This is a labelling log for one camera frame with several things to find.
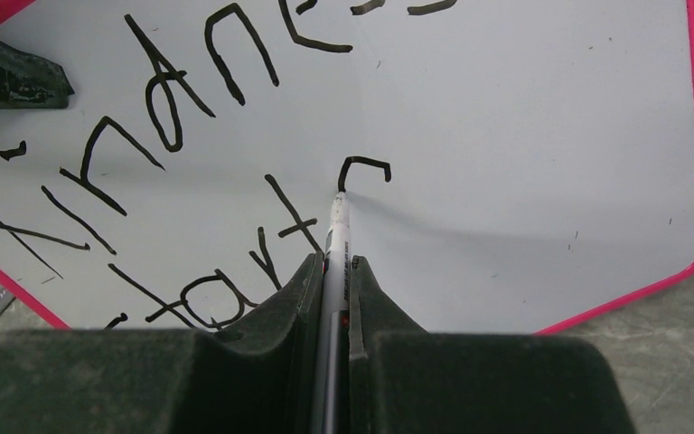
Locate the pink-framed whiteboard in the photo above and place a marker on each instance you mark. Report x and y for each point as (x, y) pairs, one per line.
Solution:
(541, 157)

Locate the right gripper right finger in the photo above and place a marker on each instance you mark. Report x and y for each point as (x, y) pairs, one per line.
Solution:
(404, 379)

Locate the black whiteboard marker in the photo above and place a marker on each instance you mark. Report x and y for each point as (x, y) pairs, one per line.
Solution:
(325, 416)

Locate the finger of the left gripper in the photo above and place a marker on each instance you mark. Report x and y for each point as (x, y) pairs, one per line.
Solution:
(31, 81)

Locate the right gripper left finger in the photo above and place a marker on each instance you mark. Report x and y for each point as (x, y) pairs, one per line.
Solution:
(253, 376)

